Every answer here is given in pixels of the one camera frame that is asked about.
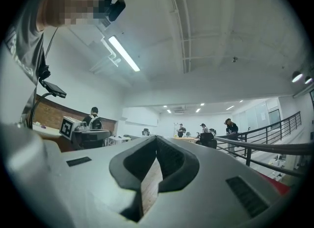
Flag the white ceiling pipes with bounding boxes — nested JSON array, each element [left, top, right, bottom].
[[100, 37, 123, 68]]

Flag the black headset cable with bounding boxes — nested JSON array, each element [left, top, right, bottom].
[[44, 27, 59, 59]]

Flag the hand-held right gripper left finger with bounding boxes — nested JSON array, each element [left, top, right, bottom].
[[0, 123, 158, 228]]

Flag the brick-fronted wooden counter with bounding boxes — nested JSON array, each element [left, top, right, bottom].
[[33, 94, 118, 149]]

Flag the black metal railing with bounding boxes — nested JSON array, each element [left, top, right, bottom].
[[212, 111, 314, 178]]

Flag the black chest-mounted monitor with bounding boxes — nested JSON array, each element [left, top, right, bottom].
[[39, 79, 67, 99]]

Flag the light wooden table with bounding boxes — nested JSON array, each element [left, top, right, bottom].
[[171, 136, 200, 143]]

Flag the white ceiling air conditioner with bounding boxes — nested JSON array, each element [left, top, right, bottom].
[[70, 18, 116, 74]]

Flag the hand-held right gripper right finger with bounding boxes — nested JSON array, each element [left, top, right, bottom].
[[143, 135, 283, 228]]

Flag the black mesh office chair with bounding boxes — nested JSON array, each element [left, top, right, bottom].
[[195, 132, 218, 150]]

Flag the long ceiling tube light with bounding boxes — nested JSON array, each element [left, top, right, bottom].
[[107, 35, 141, 73]]

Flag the person's head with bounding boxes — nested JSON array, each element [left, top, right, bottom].
[[36, 0, 113, 30]]

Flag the glass door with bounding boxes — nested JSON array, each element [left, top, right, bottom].
[[268, 109, 282, 131]]

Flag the person's grey printed shirt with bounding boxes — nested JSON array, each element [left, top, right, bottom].
[[3, 0, 48, 126]]

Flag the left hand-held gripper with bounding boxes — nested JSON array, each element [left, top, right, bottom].
[[58, 116, 111, 150]]

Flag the white desk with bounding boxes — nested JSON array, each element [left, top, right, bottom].
[[107, 135, 142, 147]]

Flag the black head camera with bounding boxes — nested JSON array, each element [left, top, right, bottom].
[[107, 0, 127, 22]]

